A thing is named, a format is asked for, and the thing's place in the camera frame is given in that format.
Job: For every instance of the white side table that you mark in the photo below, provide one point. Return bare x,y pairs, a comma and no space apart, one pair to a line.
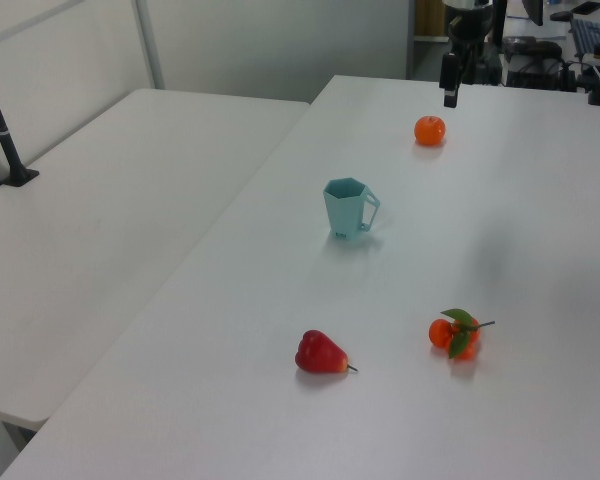
105,225

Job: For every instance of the light blue hexagonal mug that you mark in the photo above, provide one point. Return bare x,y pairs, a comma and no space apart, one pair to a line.
347,207

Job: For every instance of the black vertical pole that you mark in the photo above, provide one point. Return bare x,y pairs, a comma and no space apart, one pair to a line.
499,22

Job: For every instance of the black computer mouse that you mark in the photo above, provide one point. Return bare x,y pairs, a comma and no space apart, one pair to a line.
560,15

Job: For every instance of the black electronic equipment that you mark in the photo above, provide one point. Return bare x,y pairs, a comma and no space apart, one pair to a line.
532,62

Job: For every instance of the orange toy tangerine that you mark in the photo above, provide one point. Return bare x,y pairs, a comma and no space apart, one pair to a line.
430,130

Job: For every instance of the red toy pear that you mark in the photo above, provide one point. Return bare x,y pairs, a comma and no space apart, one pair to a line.
320,352

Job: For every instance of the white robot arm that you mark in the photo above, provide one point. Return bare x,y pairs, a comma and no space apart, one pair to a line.
467,4

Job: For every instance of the toy tangerine cluster with leaves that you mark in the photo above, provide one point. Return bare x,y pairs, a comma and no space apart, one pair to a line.
452,335

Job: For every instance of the black smartphone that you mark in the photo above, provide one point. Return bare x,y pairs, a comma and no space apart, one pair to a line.
589,7

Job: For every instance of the black monitor stand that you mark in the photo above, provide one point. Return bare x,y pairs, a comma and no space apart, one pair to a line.
533,11

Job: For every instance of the white partition post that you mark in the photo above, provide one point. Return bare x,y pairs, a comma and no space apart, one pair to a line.
150,42

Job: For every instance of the dark computer keyboard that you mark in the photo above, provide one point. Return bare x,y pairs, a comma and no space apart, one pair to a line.
589,34

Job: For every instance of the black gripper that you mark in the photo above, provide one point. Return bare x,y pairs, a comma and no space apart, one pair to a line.
469,27

